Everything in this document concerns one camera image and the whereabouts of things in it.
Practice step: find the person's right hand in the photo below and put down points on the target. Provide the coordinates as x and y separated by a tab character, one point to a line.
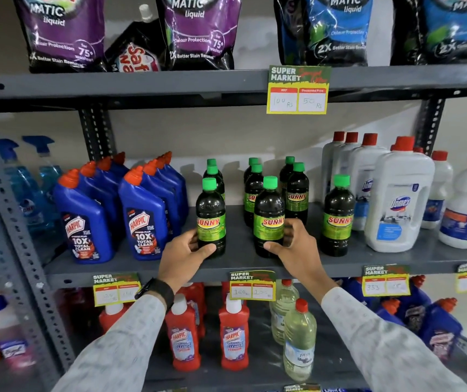
305	257

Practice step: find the red white-capped cleaner bottle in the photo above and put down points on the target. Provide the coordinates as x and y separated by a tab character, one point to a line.
111	318
196	300
182	338
233	338

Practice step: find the person's left forearm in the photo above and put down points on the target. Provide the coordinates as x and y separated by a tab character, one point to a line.
115	355

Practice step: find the clear yellowish red-capped bottle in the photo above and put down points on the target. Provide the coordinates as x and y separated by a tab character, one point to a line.
299	347
280	318

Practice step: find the purple detergent pouch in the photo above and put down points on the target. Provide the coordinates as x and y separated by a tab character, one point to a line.
199	32
60	32

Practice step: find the cluster of dark green-capped bottles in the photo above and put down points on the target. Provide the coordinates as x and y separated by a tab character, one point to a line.
337	216

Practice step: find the grey metal shelving rack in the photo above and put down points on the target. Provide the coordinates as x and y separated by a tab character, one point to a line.
135	83

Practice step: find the pink liquid blue-capped bottle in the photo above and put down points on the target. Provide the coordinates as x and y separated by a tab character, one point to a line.
7	338

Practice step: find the black pouch with white cap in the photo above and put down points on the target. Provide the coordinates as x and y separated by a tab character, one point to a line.
135	53

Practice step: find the black wristwatch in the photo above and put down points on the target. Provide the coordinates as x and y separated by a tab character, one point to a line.
161	290

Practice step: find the person's right thumb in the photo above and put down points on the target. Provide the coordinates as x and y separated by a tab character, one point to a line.
276	249

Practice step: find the blue orange-capped bottle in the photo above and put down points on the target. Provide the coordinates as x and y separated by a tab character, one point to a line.
441	330
356	291
415	306
389	314

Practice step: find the blue detergent pouch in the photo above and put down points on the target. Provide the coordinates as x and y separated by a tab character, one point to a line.
335	32
454	32

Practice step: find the person's right forearm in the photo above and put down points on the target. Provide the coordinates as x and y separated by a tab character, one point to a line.
380	351

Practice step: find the rows of blue toilet cleaners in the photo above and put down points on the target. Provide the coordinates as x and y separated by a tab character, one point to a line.
82	224

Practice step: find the group of white red-capped bottles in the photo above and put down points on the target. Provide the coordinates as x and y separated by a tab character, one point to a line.
396	200

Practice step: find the person's left thumb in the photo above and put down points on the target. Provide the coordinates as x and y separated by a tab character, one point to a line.
204	255

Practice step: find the blue spray bottle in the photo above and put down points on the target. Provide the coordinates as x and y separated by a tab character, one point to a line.
47	171
25	195

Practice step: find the dark green-capped cleaner bottle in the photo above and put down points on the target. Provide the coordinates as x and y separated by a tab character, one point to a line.
211	212
268	212

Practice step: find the person's left hand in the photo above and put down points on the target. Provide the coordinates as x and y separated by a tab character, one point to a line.
178	261

